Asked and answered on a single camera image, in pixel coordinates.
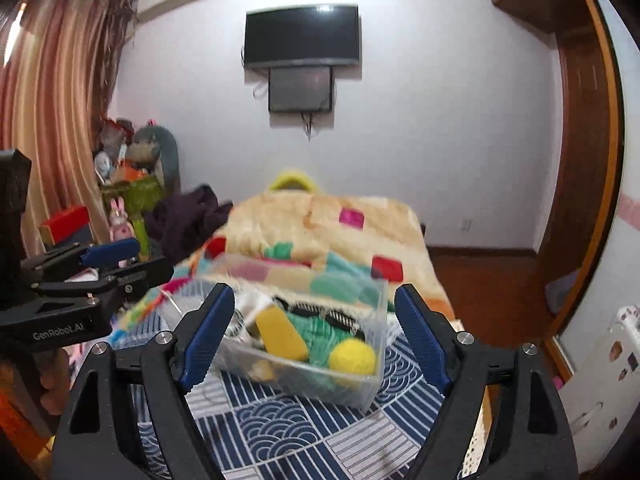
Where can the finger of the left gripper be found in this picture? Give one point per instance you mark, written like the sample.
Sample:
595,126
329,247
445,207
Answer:
132,282
88,255

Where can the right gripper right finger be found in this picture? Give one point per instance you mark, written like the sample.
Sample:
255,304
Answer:
529,436

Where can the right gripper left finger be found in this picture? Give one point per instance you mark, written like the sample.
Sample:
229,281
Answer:
99,436

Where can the white cloth drawstring pouch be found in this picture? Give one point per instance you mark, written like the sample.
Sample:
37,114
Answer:
248,303

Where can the yellow sponge block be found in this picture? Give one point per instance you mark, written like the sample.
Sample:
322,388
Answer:
279,336

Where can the yellow felt ball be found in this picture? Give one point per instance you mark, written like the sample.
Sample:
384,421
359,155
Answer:
353,356

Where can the black pouch with braided trim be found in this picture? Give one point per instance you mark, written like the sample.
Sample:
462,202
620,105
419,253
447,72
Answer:
335,318

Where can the clear plastic storage box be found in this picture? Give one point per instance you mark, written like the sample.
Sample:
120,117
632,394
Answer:
359,296

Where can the green knitted cloth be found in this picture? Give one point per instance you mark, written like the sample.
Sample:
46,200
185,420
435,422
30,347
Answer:
320,338

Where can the red box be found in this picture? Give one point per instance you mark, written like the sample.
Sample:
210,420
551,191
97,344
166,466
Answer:
64,224

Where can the pink rabbit figurine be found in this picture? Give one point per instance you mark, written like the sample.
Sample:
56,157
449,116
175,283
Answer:
120,227

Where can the green cylinder bottle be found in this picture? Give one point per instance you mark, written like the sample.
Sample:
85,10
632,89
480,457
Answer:
142,237

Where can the white cabinet with stickers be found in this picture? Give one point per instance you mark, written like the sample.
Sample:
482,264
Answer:
601,397

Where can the green cardboard box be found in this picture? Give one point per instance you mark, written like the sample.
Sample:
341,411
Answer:
140,195

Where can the dark purple clothing heap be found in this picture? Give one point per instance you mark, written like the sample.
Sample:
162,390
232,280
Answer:
181,223

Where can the grey plush dinosaur toy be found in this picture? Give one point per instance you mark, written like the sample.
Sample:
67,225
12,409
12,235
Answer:
154,148

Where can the grey bag by door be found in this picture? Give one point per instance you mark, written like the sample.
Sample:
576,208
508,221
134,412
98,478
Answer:
557,291

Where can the blue white patterned tablecloth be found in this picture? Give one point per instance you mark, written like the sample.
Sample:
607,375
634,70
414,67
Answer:
255,432

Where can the striped pink brown curtain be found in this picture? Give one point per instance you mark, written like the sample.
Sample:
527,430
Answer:
59,63

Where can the beige fleece patchwork blanket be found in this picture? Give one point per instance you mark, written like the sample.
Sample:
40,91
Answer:
374,236

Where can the brown wooden door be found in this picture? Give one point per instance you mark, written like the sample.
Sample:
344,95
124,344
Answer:
590,165

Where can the wall power outlet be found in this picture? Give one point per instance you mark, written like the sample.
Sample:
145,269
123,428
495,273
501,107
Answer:
466,225

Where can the small black wall monitor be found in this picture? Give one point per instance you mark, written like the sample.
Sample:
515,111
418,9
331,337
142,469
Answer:
304,89

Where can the large black wall television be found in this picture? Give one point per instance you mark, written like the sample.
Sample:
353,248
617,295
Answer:
323,34

